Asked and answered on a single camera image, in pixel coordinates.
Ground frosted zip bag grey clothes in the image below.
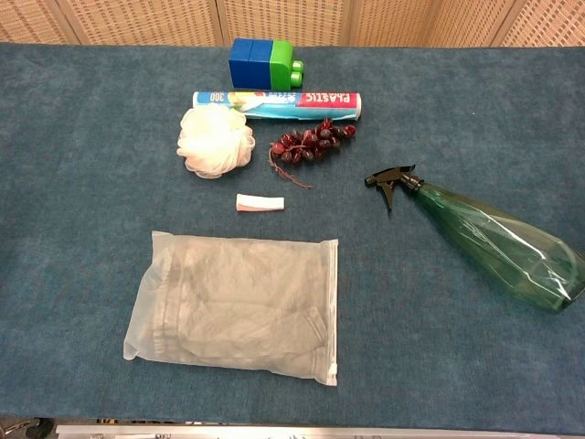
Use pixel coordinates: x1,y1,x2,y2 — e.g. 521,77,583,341
122,230,340,388

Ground plastic food wrap roll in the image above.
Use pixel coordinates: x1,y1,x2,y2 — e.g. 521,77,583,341
192,90,364,123

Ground green spray bottle black trigger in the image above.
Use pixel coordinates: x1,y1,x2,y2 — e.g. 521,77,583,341
364,164,585,315

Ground green toy building block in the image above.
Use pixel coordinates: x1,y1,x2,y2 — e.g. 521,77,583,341
269,39,305,91

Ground woven wicker folding screen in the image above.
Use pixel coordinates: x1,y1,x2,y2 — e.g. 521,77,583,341
0,0,585,48

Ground blue felt table cloth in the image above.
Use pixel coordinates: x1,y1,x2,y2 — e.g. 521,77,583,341
0,41,585,435

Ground blue toy building block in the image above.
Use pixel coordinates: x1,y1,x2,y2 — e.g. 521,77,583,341
229,37,252,89
249,38,275,90

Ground aluminium profile rail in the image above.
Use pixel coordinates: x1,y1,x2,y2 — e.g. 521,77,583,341
54,423,585,439

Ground white mesh bath loofah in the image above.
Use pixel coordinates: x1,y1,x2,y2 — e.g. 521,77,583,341
176,103,256,180

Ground small white folded card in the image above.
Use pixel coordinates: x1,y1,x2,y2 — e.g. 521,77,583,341
235,193,286,214

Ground dark red grape bunch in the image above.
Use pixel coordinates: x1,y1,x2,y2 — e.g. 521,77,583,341
267,117,358,190

